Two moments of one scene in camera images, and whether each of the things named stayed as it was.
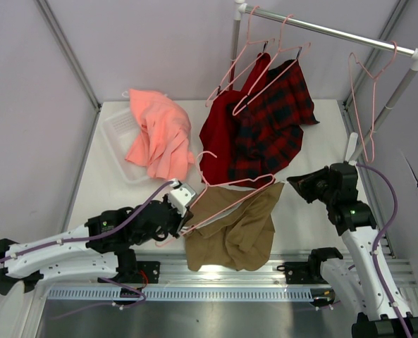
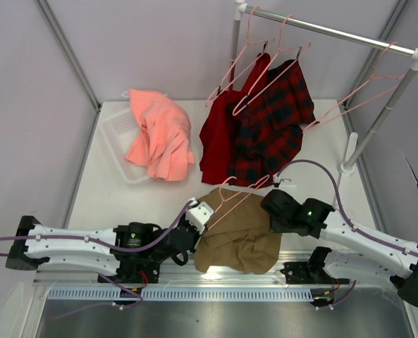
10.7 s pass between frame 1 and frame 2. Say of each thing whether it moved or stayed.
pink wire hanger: moved
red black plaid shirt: stayed
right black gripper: moved
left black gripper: moved
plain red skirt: stayed
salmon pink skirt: stayed
